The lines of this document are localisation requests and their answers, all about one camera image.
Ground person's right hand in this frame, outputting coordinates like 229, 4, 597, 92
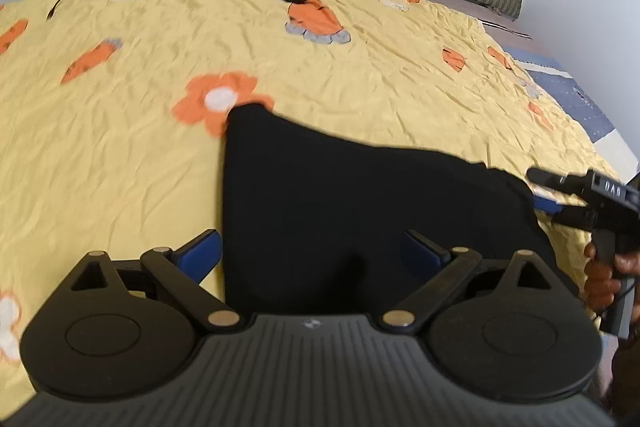
582, 241, 640, 314

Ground person's right forearm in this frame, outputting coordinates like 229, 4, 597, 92
611, 334, 640, 410

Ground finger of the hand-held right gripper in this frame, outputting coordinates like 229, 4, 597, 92
531, 196, 596, 230
527, 167, 594, 198

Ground blue grey bed sheet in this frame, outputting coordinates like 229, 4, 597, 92
510, 49, 640, 180

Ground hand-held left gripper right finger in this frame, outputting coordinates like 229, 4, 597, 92
381, 229, 577, 334

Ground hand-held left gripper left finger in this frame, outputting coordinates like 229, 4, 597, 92
59, 229, 242, 334

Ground yellow printed blanket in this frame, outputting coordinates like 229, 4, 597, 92
0, 0, 626, 408

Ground black pants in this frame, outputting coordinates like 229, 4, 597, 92
220, 103, 566, 315

